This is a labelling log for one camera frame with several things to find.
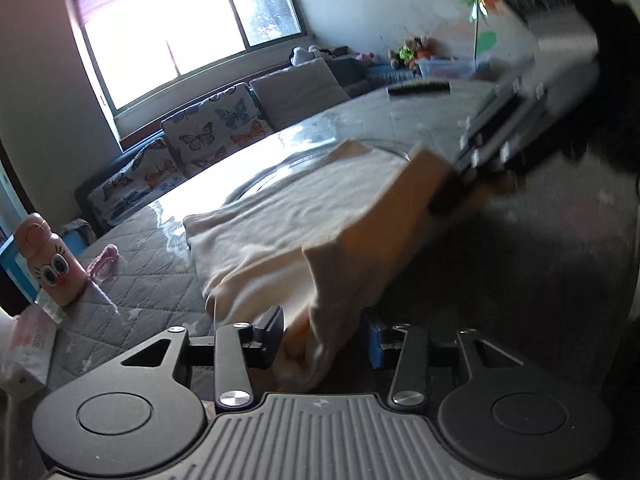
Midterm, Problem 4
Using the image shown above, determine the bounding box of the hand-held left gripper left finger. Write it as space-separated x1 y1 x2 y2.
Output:
107 306 286 411

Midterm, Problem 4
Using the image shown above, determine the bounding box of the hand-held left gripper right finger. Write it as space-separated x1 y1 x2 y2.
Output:
361 307 532 408

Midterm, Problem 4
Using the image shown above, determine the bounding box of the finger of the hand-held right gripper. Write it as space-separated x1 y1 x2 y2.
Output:
427 87 601 216
457 72 550 161

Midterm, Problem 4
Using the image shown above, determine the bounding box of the cream garment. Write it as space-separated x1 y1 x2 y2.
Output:
184 140 501 393

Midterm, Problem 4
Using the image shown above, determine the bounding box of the clear plastic storage box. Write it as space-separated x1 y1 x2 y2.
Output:
417 56 493 81

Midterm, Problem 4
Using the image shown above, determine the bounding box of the black remote control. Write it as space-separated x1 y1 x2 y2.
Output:
387 80 452 98

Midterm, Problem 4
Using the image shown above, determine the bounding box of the quilted grey table cover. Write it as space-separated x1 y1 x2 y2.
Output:
0 77 640 411

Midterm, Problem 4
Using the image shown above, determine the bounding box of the plain beige cushion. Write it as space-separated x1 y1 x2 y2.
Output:
249 57 351 131

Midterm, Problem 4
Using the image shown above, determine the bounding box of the white plush toy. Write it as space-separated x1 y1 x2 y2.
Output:
291 46 321 67

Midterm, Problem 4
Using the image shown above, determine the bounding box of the butterfly print cushion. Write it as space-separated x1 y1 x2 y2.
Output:
161 84 275 178
87 137 188 233

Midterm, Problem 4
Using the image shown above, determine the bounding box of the blue cloth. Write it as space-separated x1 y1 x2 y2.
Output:
62 219 97 250

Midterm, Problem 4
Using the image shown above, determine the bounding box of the dark blue sofa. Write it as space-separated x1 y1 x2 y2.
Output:
74 50 426 236

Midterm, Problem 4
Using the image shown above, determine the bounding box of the pink cartoon bottle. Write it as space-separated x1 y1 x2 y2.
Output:
14 212 88 307

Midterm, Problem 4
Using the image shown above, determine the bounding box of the white tissue pack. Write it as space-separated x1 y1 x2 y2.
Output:
0 304 60 398

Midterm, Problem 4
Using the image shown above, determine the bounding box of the window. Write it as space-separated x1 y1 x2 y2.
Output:
60 0 311 111

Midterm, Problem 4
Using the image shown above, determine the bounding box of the pinwheel wall sticker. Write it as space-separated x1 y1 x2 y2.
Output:
465 0 505 58

